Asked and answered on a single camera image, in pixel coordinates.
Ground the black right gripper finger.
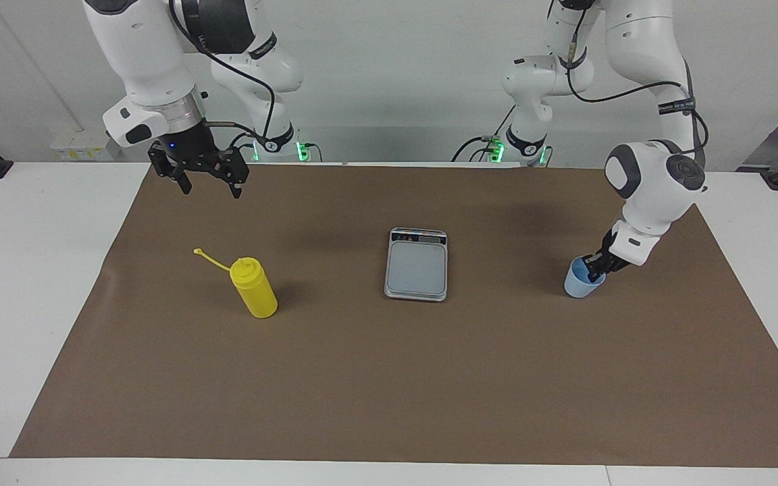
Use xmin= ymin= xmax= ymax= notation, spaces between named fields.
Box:
xmin=217 ymin=150 xmax=251 ymax=198
xmin=148 ymin=145 xmax=192 ymax=196

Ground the yellow squeeze bottle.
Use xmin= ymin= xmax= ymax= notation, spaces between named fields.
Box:
xmin=193 ymin=248 xmax=279 ymax=319

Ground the silver digital kitchen scale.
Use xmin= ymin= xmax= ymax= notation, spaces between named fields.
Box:
xmin=384 ymin=227 xmax=449 ymax=302

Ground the brown table mat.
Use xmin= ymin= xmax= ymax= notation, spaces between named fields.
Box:
xmin=9 ymin=162 xmax=778 ymax=468

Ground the black right base cable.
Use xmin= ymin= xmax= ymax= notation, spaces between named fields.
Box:
xmin=227 ymin=132 xmax=258 ymax=163

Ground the black base cable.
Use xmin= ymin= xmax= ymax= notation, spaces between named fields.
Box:
xmin=227 ymin=132 xmax=258 ymax=163
xmin=452 ymin=105 xmax=518 ymax=163

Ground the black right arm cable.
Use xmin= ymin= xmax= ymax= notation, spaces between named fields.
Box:
xmin=170 ymin=0 xmax=278 ymax=153

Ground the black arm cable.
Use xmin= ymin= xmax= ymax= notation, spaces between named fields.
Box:
xmin=548 ymin=0 xmax=710 ymax=169
xmin=170 ymin=0 xmax=278 ymax=153

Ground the white wall socket box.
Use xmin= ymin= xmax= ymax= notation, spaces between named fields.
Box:
xmin=50 ymin=128 xmax=114 ymax=161

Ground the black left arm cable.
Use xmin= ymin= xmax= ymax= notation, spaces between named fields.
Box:
xmin=548 ymin=0 xmax=710 ymax=169

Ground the black left base cable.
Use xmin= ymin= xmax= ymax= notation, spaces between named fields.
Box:
xmin=452 ymin=105 xmax=518 ymax=163

